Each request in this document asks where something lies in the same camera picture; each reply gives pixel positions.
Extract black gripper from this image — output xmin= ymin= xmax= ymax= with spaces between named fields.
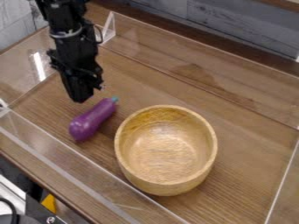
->
xmin=47 ymin=31 xmax=103 ymax=103

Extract purple toy eggplant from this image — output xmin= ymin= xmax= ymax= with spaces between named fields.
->
xmin=70 ymin=97 xmax=119 ymax=141

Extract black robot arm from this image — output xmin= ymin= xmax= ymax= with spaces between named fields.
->
xmin=34 ymin=0 xmax=103 ymax=103

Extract brown wooden bowl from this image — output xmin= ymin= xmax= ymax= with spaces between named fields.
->
xmin=115 ymin=105 xmax=219 ymax=196

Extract clear acrylic tray walls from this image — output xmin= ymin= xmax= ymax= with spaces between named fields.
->
xmin=0 ymin=10 xmax=299 ymax=224

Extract yellow black machine base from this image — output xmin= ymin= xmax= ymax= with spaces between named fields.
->
xmin=0 ymin=157 xmax=90 ymax=224

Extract clear acrylic corner bracket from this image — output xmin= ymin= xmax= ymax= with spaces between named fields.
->
xmin=94 ymin=12 xmax=117 ymax=45

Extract black cable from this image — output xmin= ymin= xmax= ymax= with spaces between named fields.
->
xmin=0 ymin=198 xmax=22 ymax=224

